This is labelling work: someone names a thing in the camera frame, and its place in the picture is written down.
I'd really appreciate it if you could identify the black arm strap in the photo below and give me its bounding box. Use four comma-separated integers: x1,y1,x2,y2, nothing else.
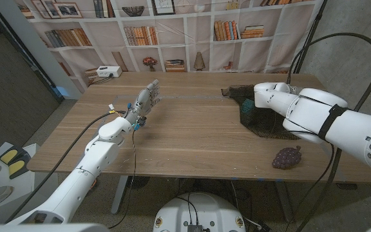
317,103,348,141

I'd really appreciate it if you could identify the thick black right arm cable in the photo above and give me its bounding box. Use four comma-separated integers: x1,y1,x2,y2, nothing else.
285,32,371,232

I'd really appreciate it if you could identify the black power strip cord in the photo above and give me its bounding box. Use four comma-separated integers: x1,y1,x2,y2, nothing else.
90,75,114,85

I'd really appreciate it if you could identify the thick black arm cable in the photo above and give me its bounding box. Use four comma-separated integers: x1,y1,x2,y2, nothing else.
285,32,371,232
4,110,128,224

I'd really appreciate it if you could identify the grey tape outline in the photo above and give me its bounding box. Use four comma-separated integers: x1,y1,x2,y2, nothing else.
75,94,349,182

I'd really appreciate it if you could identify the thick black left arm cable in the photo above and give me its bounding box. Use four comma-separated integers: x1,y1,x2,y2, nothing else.
4,110,128,224

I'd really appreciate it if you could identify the yellow black foot pedal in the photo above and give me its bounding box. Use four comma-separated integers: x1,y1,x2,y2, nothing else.
8,154,32,180
0,146,22,165

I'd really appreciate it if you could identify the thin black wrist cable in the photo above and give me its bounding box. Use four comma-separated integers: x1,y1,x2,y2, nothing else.
108,128,137,230
283,143,336,232

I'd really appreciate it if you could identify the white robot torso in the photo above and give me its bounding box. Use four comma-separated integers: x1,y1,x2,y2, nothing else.
153,192,247,232

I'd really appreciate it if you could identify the white table leg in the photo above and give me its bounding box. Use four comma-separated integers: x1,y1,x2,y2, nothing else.
111,175,130,215

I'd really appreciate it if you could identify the printed bookshelf backdrop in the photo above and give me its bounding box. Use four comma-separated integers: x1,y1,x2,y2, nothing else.
13,0,328,94

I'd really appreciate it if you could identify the black mesh netting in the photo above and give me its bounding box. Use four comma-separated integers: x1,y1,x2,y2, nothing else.
220,84,301,141

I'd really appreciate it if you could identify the purple toy grape bunch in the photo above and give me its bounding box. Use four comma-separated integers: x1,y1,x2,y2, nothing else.
271,145,303,170

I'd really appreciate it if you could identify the white power strip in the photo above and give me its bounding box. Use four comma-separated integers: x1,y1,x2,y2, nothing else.
95,66,123,79

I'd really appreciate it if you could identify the white platform box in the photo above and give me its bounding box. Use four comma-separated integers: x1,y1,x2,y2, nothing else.
0,141,59,223

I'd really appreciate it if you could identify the black round floor base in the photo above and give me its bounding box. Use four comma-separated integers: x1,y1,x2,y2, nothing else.
127,176,151,189

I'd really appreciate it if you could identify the thin black left wrist cable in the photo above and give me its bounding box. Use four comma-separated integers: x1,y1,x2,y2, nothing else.
108,128,137,230

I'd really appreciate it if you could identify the black backdrop stand pole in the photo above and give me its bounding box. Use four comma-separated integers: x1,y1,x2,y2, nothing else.
293,0,328,74

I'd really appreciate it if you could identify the grey table leg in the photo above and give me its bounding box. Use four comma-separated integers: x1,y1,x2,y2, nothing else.
274,180,295,224

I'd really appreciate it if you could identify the black torso cable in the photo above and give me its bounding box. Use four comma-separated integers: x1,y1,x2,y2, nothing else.
175,192,201,226

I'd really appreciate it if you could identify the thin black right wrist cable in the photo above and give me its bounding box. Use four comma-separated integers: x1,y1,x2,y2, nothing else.
283,143,336,232

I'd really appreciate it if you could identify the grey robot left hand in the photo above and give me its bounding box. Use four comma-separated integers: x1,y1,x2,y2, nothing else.
126,79,161,128

